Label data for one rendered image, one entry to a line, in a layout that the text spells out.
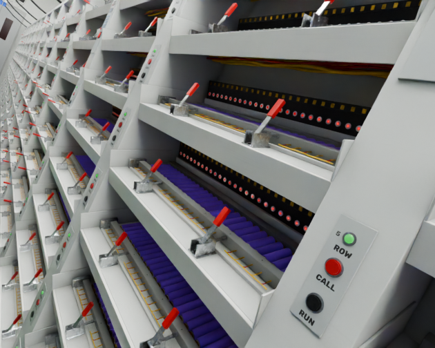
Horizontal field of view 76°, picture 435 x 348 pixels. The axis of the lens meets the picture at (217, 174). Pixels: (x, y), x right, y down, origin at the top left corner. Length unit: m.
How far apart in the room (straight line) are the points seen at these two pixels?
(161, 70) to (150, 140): 0.20
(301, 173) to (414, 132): 0.13
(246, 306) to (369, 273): 0.17
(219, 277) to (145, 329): 0.22
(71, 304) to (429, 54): 0.93
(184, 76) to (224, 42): 0.27
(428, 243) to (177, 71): 0.73
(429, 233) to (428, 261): 0.03
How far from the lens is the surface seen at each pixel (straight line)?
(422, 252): 0.32
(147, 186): 0.68
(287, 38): 0.51
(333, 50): 0.45
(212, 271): 0.45
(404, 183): 0.33
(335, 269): 0.33
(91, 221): 0.90
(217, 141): 0.50
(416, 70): 0.37
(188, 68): 0.88
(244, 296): 0.42
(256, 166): 0.42
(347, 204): 0.33
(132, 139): 0.84
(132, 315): 0.64
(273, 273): 0.44
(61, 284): 1.00
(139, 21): 1.58
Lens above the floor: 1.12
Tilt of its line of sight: 4 degrees down
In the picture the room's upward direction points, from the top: 26 degrees clockwise
